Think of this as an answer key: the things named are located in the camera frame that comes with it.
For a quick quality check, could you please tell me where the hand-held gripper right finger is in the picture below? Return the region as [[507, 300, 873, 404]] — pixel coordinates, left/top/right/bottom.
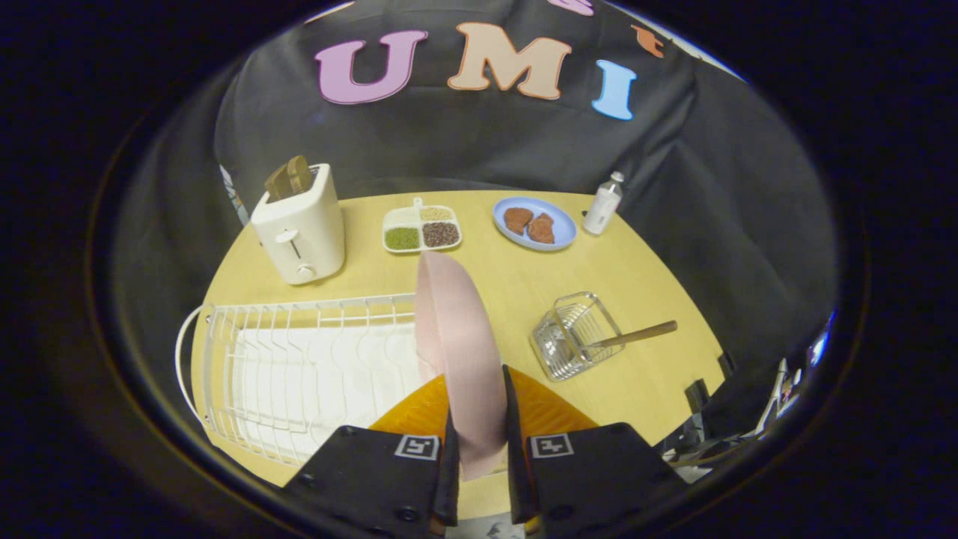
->
[[502, 365, 690, 537]]

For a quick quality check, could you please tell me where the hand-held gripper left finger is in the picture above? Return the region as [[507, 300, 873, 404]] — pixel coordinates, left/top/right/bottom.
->
[[284, 374, 460, 537]]

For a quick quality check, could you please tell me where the pink plate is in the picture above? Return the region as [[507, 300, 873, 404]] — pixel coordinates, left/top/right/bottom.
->
[[415, 251, 509, 482]]

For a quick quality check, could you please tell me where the clear wire basket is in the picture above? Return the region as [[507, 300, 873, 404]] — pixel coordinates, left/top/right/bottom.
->
[[529, 291, 626, 383]]

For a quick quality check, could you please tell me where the wooden spoon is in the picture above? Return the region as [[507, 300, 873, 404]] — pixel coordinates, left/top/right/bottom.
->
[[583, 320, 679, 353]]

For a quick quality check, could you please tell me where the white wire dish rack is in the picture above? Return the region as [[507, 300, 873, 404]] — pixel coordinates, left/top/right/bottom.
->
[[175, 293, 450, 469]]

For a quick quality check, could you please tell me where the blue plate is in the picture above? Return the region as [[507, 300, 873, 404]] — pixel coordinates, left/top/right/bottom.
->
[[492, 196, 579, 252]]

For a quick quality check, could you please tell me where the white bottle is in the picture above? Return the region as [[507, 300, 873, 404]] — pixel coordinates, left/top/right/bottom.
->
[[582, 171, 625, 237]]

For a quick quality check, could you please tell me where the white divided tray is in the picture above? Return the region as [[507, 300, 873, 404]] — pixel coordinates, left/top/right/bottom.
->
[[381, 198, 463, 255]]

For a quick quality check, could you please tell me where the white toaster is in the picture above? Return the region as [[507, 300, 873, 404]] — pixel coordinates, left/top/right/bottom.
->
[[250, 162, 347, 286]]

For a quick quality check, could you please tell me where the black backdrop cloth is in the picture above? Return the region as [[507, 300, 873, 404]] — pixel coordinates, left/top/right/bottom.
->
[[112, 0, 838, 375]]

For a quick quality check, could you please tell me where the brown toast slice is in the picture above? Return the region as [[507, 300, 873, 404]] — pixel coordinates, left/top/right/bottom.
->
[[263, 162, 294, 204], [287, 155, 316, 195]]

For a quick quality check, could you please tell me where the white cable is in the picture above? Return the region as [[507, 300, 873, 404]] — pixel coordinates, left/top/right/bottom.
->
[[665, 438, 757, 471]]

